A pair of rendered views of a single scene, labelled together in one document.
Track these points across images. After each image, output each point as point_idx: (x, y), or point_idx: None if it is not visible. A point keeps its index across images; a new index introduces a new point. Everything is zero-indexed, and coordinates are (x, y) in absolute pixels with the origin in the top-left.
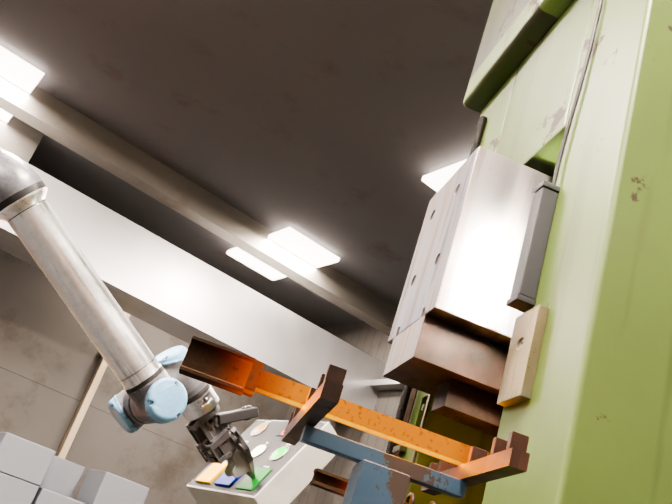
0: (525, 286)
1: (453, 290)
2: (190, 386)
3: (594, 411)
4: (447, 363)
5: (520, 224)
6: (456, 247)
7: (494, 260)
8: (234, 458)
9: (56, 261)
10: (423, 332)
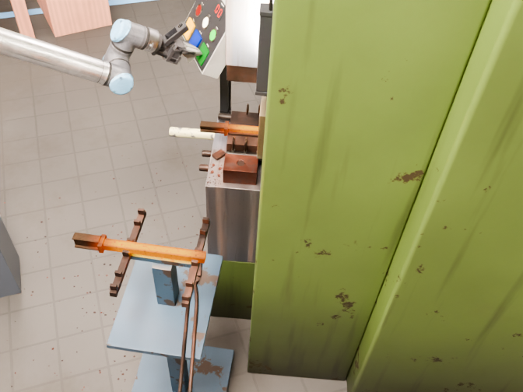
0: (259, 86)
1: (234, 52)
2: (137, 44)
3: (270, 204)
4: (248, 79)
5: None
6: (229, 24)
7: (258, 25)
8: (184, 55)
9: (21, 58)
10: (229, 66)
